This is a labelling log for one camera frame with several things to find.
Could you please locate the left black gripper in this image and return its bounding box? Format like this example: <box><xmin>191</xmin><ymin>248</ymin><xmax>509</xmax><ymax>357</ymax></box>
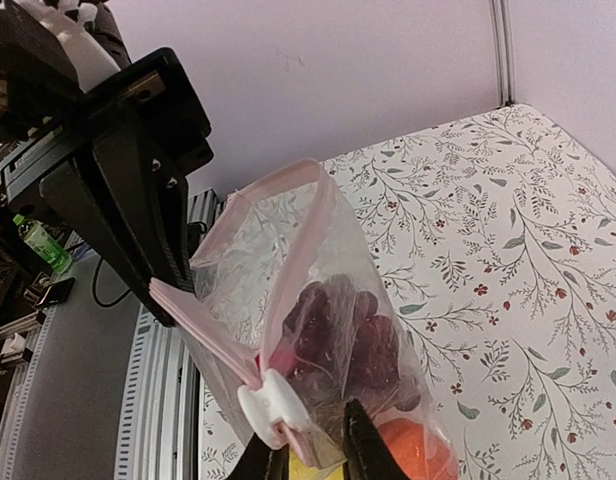
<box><xmin>0</xmin><ymin>1</ymin><xmax>212</xmax><ymax>327</ymax></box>

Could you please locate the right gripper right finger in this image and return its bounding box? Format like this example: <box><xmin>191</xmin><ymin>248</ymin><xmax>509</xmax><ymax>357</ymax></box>
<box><xmin>343</xmin><ymin>399</ymin><xmax>408</xmax><ymax>480</ymax></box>

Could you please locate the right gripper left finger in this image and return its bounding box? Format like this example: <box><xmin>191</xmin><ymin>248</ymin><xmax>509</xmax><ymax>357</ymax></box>
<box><xmin>227</xmin><ymin>435</ymin><xmax>289</xmax><ymax>480</ymax></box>

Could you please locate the yellow lemon back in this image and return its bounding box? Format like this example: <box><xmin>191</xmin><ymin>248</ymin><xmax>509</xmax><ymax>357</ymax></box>
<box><xmin>288</xmin><ymin>429</ymin><xmax>346</xmax><ymax>479</ymax></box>

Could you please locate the orange mandarin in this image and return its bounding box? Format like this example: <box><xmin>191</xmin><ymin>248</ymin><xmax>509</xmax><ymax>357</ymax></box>
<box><xmin>379</xmin><ymin>418</ymin><xmax>459</xmax><ymax>480</ymax></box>

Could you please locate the dark red grapes bunch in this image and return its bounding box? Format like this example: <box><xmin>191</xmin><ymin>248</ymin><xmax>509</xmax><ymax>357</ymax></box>
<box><xmin>270</xmin><ymin>274</ymin><xmax>422</xmax><ymax>414</ymax></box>

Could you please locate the clear zip top bag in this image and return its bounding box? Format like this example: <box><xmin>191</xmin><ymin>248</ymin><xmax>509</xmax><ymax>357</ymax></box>
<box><xmin>149</xmin><ymin>160</ymin><xmax>459</xmax><ymax>479</ymax></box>

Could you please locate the green drink bottle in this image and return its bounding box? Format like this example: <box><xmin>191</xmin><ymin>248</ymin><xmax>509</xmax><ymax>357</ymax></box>
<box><xmin>13</xmin><ymin>214</ymin><xmax>72</xmax><ymax>274</ymax></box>

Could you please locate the floral tablecloth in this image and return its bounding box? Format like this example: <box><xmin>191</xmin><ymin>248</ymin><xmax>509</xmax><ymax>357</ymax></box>
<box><xmin>200</xmin><ymin>105</ymin><xmax>616</xmax><ymax>479</ymax></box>

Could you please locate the left aluminium post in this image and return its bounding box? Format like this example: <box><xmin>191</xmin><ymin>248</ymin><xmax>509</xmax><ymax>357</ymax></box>
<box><xmin>488</xmin><ymin>0</ymin><xmax>514</xmax><ymax>107</ymax></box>

